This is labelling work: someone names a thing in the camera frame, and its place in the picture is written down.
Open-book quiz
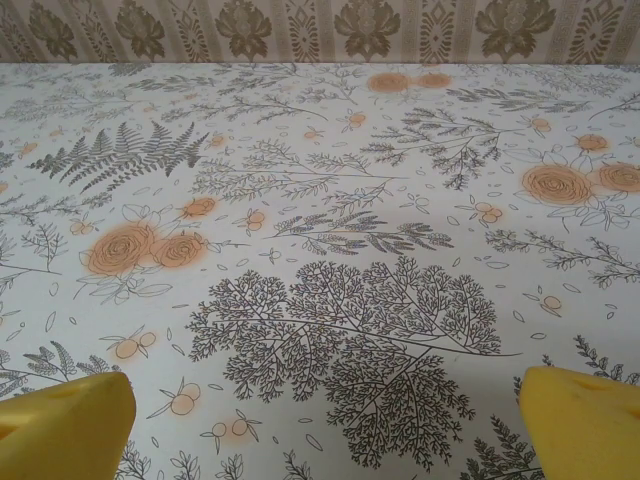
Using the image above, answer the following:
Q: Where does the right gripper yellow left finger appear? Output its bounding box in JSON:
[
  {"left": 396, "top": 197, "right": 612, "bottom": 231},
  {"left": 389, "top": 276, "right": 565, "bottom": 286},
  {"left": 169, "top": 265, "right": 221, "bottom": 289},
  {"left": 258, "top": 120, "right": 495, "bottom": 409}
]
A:
[{"left": 0, "top": 370, "right": 138, "bottom": 480}]

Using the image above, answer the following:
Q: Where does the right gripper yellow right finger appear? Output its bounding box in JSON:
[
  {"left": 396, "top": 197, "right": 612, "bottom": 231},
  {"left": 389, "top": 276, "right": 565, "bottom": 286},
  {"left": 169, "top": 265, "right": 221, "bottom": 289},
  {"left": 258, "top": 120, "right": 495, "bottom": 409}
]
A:
[{"left": 520, "top": 365, "right": 640, "bottom": 480}]

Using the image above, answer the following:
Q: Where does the floral patterned table cover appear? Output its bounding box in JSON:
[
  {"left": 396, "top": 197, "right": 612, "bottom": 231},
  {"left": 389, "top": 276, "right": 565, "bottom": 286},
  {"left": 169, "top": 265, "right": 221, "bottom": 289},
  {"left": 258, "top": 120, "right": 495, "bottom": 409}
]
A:
[{"left": 0, "top": 61, "right": 640, "bottom": 480}]

